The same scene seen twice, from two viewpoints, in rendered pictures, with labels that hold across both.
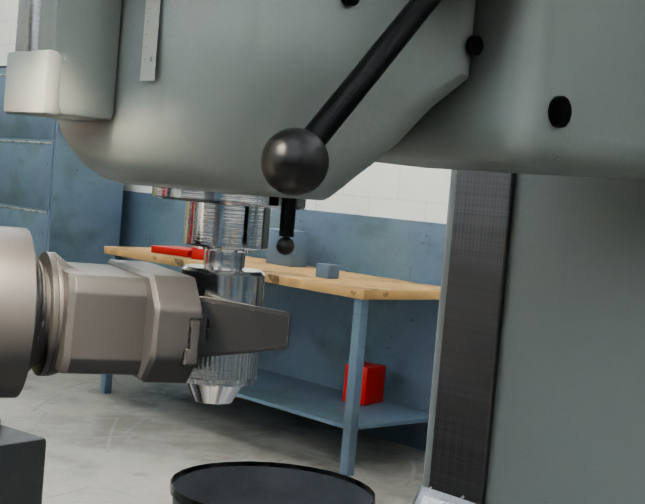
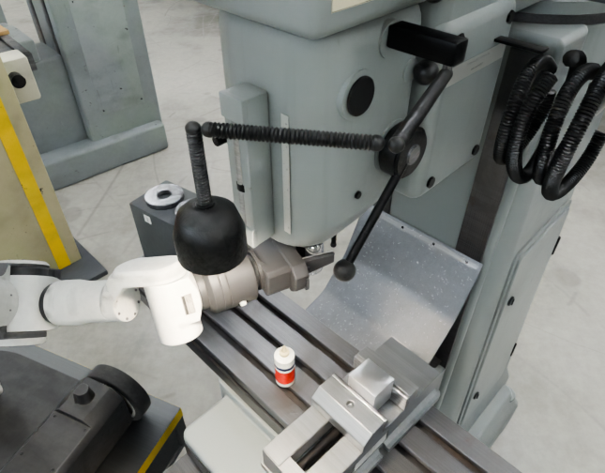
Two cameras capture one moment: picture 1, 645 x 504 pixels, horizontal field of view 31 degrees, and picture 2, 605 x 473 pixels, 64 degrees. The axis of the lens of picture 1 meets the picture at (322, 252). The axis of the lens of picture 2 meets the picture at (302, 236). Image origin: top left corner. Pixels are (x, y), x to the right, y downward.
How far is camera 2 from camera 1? 0.47 m
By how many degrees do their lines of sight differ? 38
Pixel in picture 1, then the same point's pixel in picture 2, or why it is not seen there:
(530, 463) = (406, 205)
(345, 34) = (355, 205)
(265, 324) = (326, 259)
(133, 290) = (285, 271)
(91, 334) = (275, 286)
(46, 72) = (252, 237)
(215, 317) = (310, 264)
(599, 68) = (446, 155)
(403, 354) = not seen: outside the picture
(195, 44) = (305, 226)
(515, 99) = (415, 184)
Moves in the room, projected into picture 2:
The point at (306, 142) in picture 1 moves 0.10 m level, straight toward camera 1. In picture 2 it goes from (349, 271) to (360, 333)
